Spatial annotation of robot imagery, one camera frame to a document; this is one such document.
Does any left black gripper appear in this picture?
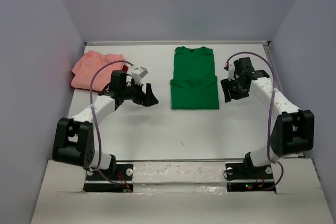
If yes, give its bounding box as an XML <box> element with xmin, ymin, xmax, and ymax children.
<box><xmin>121</xmin><ymin>79</ymin><xmax>158</xmax><ymax>108</ymax></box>

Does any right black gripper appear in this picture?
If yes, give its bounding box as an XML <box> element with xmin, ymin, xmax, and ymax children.
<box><xmin>221</xmin><ymin>76</ymin><xmax>250</xmax><ymax>103</ymax></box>

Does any green t shirt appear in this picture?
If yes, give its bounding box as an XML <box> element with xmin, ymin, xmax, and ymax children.
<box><xmin>170</xmin><ymin>46</ymin><xmax>219</xmax><ymax>110</ymax></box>

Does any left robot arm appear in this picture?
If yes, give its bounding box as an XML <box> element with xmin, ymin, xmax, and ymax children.
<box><xmin>52</xmin><ymin>70</ymin><xmax>159</xmax><ymax>179</ymax></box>

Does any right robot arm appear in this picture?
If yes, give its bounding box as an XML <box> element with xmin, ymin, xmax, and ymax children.
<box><xmin>221</xmin><ymin>57</ymin><xmax>314</xmax><ymax>178</ymax></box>

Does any dark red folded t shirt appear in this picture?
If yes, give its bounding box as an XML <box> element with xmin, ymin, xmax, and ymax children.
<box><xmin>122</xmin><ymin>65</ymin><xmax>129</xmax><ymax>72</ymax></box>

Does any pink folded t shirt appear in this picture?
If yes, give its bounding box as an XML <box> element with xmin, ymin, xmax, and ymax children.
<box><xmin>71</xmin><ymin>50</ymin><xmax>124</xmax><ymax>92</ymax></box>

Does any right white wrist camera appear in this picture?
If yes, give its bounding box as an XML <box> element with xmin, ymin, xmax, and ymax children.
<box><xmin>224</xmin><ymin>62</ymin><xmax>237</xmax><ymax>81</ymax></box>

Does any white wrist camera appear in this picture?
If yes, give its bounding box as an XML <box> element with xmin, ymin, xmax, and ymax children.
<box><xmin>224</xmin><ymin>62</ymin><xmax>237</xmax><ymax>81</ymax></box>
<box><xmin>131</xmin><ymin>65</ymin><xmax>148</xmax><ymax>83</ymax></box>

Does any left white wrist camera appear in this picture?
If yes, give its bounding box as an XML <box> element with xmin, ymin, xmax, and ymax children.
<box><xmin>131</xmin><ymin>65</ymin><xmax>148</xmax><ymax>83</ymax></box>

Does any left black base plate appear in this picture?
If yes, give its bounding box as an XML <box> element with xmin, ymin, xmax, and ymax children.
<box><xmin>83</xmin><ymin>163</ymin><xmax>134</xmax><ymax>193</ymax></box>

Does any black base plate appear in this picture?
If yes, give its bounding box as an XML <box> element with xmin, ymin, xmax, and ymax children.
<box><xmin>83</xmin><ymin>163</ymin><xmax>134</xmax><ymax>193</ymax></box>
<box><xmin>223</xmin><ymin>163</ymin><xmax>276</xmax><ymax>193</ymax></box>

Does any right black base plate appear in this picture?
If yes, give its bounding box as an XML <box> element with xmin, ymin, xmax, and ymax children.
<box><xmin>223</xmin><ymin>163</ymin><xmax>276</xmax><ymax>193</ymax></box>

